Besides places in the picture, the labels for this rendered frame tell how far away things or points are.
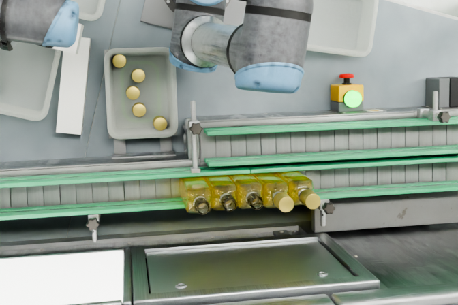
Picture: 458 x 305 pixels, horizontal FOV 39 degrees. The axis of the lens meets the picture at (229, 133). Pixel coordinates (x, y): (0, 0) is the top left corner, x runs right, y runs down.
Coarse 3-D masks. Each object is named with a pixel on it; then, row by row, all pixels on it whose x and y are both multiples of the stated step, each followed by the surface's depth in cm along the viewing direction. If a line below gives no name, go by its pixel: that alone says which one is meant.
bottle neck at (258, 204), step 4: (252, 192) 141; (248, 196) 140; (252, 196) 138; (256, 196) 137; (248, 200) 138; (252, 200) 137; (256, 200) 141; (260, 200) 137; (252, 204) 137; (256, 204) 139; (260, 204) 137; (256, 208) 137
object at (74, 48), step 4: (80, 24) 130; (80, 28) 130; (80, 32) 131; (76, 36) 130; (80, 36) 134; (76, 40) 130; (76, 44) 130; (56, 48) 130; (60, 48) 130; (64, 48) 130; (68, 48) 130; (72, 48) 130; (76, 48) 130; (72, 52) 130; (76, 52) 133
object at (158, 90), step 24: (120, 48) 158; (144, 48) 159; (168, 48) 160; (120, 72) 166; (144, 72) 167; (168, 72) 165; (120, 96) 166; (144, 96) 167; (168, 96) 167; (120, 120) 167; (144, 120) 168; (168, 120) 169
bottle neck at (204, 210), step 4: (200, 196) 140; (196, 200) 137; (200, 200) 136; (204, 200) 136; (196, 204) 136; (204, 204) 140; (208, 204) 135; (196, 208) 135; (200, 208) 139; (204, 208) 138; (208, 208) 135; (200, 212) 135; (204, 212) 135
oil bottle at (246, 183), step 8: (232, 176) 152; (240, 176) 152; (248, 176) 151; (240, 184) 143; (248, 184) 143; (256, 184) 143; (240, 192) 142; (248, 192) 141; (256, 192) 142; (240, 200) 142; (248, 208) 143
